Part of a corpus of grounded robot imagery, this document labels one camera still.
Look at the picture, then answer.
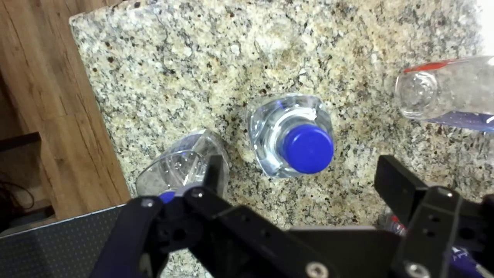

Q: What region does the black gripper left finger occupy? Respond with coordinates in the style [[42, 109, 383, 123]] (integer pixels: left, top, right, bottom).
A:
[[90, 154, 331, 278]]

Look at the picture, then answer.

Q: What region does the clear blue-capped water bottle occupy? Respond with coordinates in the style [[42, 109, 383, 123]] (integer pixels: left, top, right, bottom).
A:
[[135, 129, 231, 206], [248, 92, 337, 181]]

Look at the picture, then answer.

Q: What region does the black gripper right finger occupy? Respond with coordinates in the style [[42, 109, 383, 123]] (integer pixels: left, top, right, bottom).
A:
[[374, 154, 494, 278]]

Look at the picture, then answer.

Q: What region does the grey perforated panel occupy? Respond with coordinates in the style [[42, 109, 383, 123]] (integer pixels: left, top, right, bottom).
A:
[[0, 205, 129, 278]]

